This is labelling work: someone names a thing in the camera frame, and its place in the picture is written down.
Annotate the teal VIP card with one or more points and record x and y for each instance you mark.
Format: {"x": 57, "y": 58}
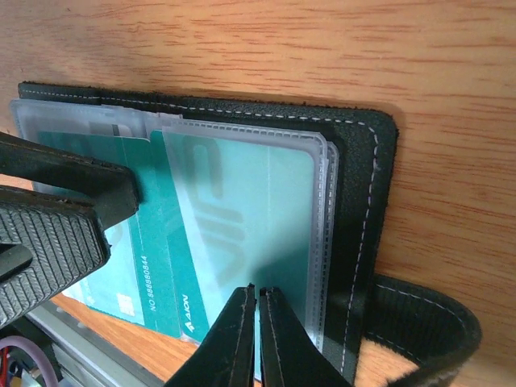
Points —
{"x": 149, "y": 279}

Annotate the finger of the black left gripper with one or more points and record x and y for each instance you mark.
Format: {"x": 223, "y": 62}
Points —
{"x": 112, "y": 187}
{"x": 48, "y": 244}

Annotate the black leather card holder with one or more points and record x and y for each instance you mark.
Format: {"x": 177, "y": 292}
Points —
{"x": 432, "y": 330}

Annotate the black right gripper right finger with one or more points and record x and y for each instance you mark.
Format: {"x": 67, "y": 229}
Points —
{"x": 288, "y": 356}

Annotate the teal card in sleeve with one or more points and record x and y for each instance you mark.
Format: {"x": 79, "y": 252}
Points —
{"x": 247, "y": 205}

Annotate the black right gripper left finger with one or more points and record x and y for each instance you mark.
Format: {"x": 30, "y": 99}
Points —
{"x": 226, "y": 356}

